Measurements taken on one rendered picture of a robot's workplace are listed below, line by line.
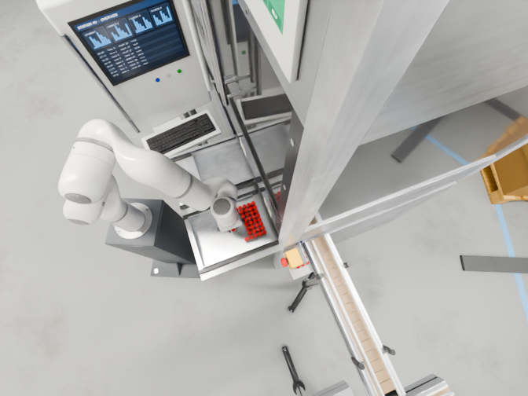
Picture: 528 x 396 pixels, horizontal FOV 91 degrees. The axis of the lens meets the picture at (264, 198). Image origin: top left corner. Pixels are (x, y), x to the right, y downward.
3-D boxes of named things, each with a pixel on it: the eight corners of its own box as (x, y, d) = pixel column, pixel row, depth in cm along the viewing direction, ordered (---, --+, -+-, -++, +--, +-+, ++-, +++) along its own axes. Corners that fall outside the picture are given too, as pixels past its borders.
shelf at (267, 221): (247, 132, 151) (247, 130, 149) (295, 243, 128) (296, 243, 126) (166, 159, 145) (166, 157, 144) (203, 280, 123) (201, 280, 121)
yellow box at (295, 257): (298, 248, 118) (300, 245, 111) (305, 263, 115) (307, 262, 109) (283, 254, 117) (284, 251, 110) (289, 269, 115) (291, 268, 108)
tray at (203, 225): (252, 196, 135) (252, 193, 132) (270, 243, 127) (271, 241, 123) (189, 219, 131) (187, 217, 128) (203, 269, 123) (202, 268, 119)
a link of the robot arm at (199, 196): (175, 150, 81) (225, 188, 107) (162, 198, 76) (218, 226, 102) (198, 147, 78) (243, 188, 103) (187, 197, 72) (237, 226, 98)
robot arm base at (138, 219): (111, 238, 130) (87, 229, 113) (120, 203, 136) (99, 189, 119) (148, 240, 130) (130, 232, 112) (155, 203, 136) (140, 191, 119)
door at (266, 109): (246, 130, 110) (226, -35, 55) (285, 221, 96) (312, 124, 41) (244, 130, 110) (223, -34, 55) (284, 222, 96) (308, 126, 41)
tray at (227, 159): (250, 137, 148) (250, 133, 144) (267, 175, 139) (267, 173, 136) (192, 156, 144) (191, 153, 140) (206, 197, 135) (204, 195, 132)
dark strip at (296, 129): (276, 225, 118) (295, 104, 43) (280, 234, 116) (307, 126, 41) (274, 225, 117) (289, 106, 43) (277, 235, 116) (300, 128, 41)
